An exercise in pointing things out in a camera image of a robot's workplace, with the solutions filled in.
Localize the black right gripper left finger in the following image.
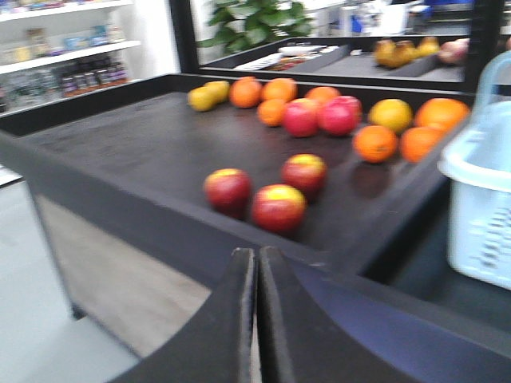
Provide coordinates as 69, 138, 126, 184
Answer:
113, 248, 256, 382

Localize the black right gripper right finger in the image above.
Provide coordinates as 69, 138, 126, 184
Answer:
258, 247, 510, 382

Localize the dark red yellow-top apple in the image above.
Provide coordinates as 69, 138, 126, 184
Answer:
251, 184, 307, 234

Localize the light blue plastic basket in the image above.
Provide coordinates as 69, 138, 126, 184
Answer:
438, 52, 510, 289

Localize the wood and black display stand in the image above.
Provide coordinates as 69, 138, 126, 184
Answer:
0, 35, 511, 352

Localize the small orange mandarin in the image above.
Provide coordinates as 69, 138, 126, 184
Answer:
399, 127, 443, 163
352, 125, 398, 164

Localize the small orange mandarin right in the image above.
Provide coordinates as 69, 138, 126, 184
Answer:
399, 127, 443, 163

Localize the pink red smooth apple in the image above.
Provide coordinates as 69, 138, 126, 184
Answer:
319, 96, 362, 136

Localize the small mandarin left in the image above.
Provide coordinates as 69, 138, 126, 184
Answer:
256, 99, 287, 127

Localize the yellow orange fruit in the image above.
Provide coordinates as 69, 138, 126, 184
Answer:
367, 99, 414, 134

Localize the large round orange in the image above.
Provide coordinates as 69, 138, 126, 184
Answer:
305, 86, 342, 105

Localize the orange with nub far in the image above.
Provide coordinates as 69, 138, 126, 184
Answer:
229, 76, 262, 109

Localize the large orange with nub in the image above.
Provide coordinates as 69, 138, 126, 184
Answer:
414, 98, 470, 132

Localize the yellow brown pear fruit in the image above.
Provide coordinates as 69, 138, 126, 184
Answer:
188, 81, 230, 112

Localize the green potted plant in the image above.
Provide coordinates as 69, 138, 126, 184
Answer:
197, 0, 313, 55

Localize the white store shelf unit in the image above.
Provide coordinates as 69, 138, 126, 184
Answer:
1, 1, 141, 114

